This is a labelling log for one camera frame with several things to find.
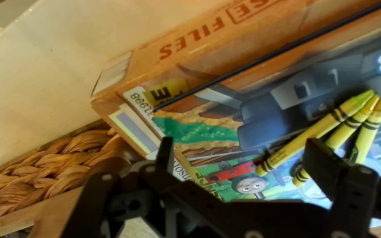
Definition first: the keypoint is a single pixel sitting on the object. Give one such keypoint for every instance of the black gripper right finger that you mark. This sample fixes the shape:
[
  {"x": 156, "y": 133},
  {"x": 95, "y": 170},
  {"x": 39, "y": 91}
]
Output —
[{"x": 349, "y": 186}]

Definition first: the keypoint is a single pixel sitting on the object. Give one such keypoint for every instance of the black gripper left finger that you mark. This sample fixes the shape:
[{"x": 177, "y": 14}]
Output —
[{"x": 164, "y": 157}]

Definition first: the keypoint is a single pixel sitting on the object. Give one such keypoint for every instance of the yellow crayon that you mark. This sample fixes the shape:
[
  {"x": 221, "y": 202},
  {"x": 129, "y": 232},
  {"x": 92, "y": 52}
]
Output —
[
  {"x": 350, "y": 124},
  {"x": 322, "y": 125},
  {"x": 366, "y": 134}
]

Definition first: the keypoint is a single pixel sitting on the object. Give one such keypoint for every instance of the colourful train picture book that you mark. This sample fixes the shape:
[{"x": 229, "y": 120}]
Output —
[{"x": 223, "y": 130}]

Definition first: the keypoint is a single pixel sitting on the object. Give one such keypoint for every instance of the woven wicker basket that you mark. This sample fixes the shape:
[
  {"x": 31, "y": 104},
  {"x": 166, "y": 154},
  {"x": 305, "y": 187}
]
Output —
[{"x": 59, "y": 166}]

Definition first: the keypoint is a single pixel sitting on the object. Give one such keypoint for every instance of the wooden crate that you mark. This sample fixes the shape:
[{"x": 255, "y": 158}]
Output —
[{"x": 46, "y": 218}]

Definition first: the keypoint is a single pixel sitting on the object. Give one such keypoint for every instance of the brown case files box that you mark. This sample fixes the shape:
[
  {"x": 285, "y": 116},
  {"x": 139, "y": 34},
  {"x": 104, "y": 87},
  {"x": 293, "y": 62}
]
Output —
[{"x": 211, "y": 45}]

